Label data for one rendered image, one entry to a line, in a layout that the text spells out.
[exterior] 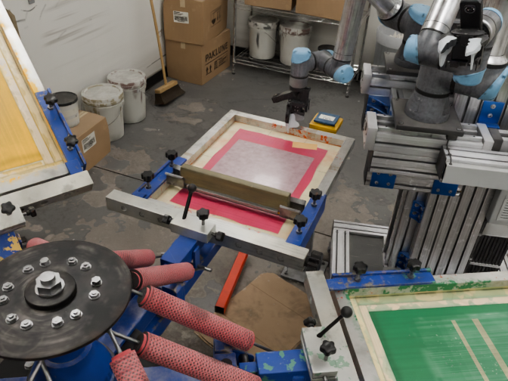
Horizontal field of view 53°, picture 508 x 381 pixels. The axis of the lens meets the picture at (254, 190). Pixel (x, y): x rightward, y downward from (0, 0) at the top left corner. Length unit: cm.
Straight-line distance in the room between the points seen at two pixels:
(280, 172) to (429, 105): 60
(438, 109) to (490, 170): 26
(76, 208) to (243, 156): 165
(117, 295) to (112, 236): 219
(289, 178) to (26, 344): 125
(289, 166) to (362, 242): 99
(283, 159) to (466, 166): 70
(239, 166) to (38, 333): 122
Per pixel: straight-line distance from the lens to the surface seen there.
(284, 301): 275
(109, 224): 328
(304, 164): 205
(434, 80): 179
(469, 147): 191
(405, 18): 228
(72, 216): 340
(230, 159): 204
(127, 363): 98
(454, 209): 229
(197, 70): 502
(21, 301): 105
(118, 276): 105
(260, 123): 228
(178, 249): 149
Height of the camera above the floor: 203
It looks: 35 degrees down
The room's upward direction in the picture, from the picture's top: 3 degrees clockwise
